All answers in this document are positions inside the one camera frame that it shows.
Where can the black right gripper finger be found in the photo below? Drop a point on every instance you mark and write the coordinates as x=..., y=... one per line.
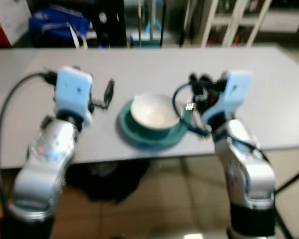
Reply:
x=206, y=78
x=193, y=78

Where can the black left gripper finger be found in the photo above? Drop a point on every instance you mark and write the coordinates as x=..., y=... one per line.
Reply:
x=109, y=91

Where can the white ceramic bowl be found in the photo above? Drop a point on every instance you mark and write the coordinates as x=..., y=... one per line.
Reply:
x=154, y=113

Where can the green round plate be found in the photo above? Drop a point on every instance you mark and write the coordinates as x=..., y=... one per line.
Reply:
x=150, y=137

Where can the black upright case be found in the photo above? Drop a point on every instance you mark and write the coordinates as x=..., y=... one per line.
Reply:
x=109, y=22

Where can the blue fabric bag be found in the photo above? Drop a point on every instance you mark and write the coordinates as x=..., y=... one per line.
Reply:
x=57, y=26

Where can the black table leg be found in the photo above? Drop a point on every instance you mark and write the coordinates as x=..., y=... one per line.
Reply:
x=291, y=180

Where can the red and white cardboard box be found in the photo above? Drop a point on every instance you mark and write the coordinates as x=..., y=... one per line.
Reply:
x=2, y=25

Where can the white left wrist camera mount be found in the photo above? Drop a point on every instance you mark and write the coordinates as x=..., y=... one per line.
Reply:
x=74, y=93

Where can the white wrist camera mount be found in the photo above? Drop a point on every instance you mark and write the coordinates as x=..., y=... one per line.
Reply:
x=74, y=93
x=233, y=93

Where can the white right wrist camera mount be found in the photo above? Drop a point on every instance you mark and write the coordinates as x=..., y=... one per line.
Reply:
x=233, y=93

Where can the white shelf frame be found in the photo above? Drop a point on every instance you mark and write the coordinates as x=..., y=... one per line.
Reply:
x=229, y=22

